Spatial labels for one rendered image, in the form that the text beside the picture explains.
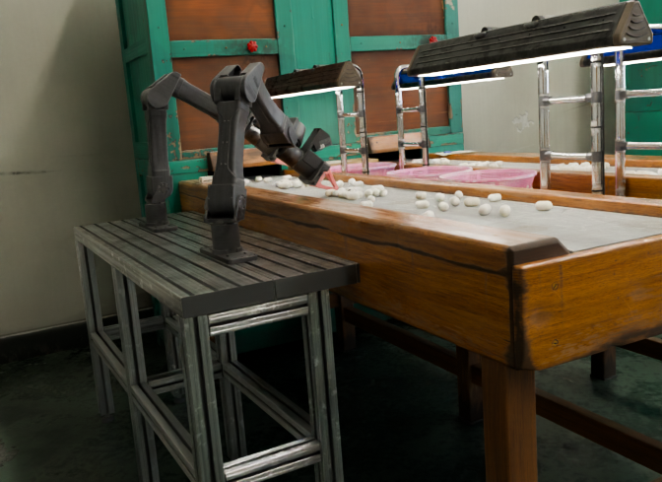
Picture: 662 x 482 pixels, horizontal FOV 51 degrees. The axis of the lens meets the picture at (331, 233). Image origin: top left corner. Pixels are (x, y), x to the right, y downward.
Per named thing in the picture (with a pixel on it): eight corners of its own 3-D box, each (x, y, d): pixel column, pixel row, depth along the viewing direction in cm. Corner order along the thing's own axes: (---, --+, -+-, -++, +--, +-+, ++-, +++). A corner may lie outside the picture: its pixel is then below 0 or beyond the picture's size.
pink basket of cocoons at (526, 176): (481, 218, 178) (479, 181, 177) (422, 209, 202) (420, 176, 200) (559, 205, 190) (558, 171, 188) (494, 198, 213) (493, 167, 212)
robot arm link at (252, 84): (269, 131, 189) (220, 52, 165) (299, 128, 186) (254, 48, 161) (260, 169, 184) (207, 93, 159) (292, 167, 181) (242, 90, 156)
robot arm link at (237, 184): (220, 218, 161) (229, 83, 166) (245, 218, 159) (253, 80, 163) (206, 213, 156) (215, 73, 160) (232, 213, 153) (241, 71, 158)
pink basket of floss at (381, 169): (386, 194, 243) (384, 168, 241) (315, 197, 252) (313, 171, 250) (406, 185, 267) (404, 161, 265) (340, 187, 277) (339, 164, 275)
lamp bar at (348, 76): (338, 87, 197) (337, 60, 196) (259, 99, 252) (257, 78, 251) (363, 85, 200) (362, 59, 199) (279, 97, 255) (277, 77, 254)
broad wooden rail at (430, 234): (513, 372, 101) (509, 246, 98) (182, 230, 261) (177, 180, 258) (574, 354, 106) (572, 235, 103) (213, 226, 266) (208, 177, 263)
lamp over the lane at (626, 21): (620, 45, 111) (620, -2, 110) (406, 77, 166) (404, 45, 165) (654, 43, 115) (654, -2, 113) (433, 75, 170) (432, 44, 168)
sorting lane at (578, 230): (573, 264, 104) (573, 250, 103) (210, 189, 264) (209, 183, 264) (705, 235, 117) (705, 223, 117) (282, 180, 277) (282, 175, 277)
